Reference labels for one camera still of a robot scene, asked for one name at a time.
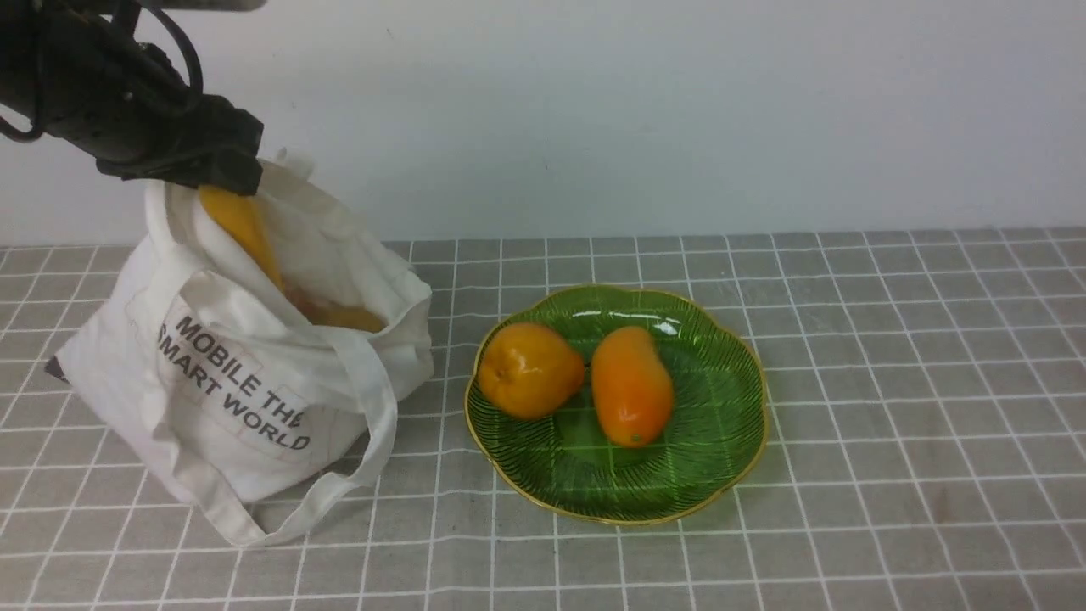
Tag white cloth tote bag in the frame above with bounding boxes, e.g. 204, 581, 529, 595
55, 151, 434, 547

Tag yellow banana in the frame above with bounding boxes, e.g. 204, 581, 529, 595
198, 186, 386, 333

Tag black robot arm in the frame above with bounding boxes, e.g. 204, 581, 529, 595
1, 1, 264, 196

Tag grey checked tablecloth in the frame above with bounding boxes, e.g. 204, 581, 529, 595
1, 227, 1085, 610

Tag round orange fruit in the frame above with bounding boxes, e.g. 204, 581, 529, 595
476, 323, 586, 421

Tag oblong orange mango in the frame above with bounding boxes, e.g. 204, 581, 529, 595
590, 326, 675, 448

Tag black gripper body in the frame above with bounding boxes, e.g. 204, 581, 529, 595
94, 94, 265, 196

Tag green glass plate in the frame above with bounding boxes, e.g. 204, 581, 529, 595
464, 283, 770, 525

